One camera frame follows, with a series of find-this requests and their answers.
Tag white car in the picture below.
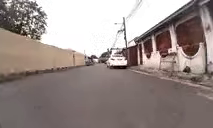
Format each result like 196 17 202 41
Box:
106 53 128 70

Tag distant vehicle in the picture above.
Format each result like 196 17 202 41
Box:
84 58 95 67

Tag dark red gate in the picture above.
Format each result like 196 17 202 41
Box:
126 45 139 67

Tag utility pole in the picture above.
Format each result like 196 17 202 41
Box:
114 16 130 61

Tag grey asphalt road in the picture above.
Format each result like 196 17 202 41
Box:
0 63 213 128

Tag concrete roadside strip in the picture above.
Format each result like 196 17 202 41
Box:
128 65 213 102

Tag large dark tree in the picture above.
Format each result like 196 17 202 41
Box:
0 0 48 41

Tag overhead wires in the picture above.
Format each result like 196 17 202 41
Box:
110 0 145 49

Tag long beige wall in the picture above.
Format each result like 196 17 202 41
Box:
0 25 86 78

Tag white wall with arches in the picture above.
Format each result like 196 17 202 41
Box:
133 0 213 75

